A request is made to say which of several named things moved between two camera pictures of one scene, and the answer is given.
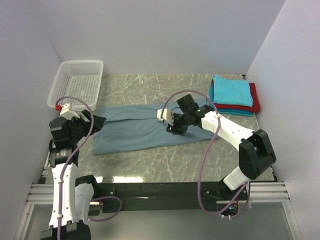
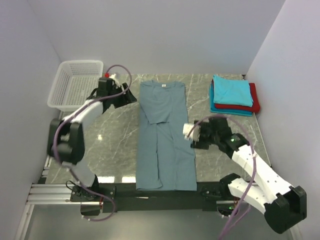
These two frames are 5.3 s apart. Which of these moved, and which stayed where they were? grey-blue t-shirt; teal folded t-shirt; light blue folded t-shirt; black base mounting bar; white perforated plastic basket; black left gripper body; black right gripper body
Moved: black left gripper body; grey-blue t-shirt; black right gripper body
Stayed: light blue folded t-shirt; white perforated plastic basket; teal folded t-shirt; black base mounting bar
